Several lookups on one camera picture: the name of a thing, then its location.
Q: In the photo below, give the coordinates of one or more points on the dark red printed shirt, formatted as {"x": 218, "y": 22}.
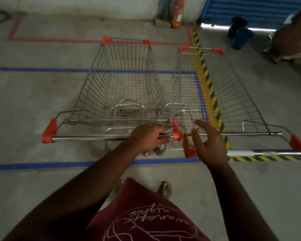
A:
{"x": 140, "y": 215}

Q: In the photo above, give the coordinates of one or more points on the person's right sandal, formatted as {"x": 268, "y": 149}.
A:
{"x": 165, "y": 189}

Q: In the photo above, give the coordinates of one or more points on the person's right thumb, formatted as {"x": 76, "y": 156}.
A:
{"x": 195, "y": 139}

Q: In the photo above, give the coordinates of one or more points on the person's left fingers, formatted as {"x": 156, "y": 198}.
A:
{"x": 163, "y": 127}

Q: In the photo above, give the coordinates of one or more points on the person's right forearm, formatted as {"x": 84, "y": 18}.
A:
{"x": 235, "y": 203}

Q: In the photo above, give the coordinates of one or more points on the person's left sandal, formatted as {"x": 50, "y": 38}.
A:
{"x": 119, "y": 186}

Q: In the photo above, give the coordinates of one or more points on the red fire extinguisher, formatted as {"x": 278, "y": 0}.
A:
{"x": 177, "y": 12}

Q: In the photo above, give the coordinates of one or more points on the blue roller shutter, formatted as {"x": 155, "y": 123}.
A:
{"x": 256, "y": 9}

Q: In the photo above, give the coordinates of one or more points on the person's left forearm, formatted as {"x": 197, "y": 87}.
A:
{"x": 85, "y": 188}

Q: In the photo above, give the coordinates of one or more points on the person's sandal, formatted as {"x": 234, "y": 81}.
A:
{"x": 119, "y": 186}
{"x": 165, "y": 189}

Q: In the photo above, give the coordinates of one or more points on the grey concrete block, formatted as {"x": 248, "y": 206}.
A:
{"x": 162, "y": 22}

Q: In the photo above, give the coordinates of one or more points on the person's left hand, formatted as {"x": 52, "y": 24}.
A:
{"x": 146, "y": 138}

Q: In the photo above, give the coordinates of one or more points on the person's right hand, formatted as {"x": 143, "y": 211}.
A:
{"x": 213, "y": 150}

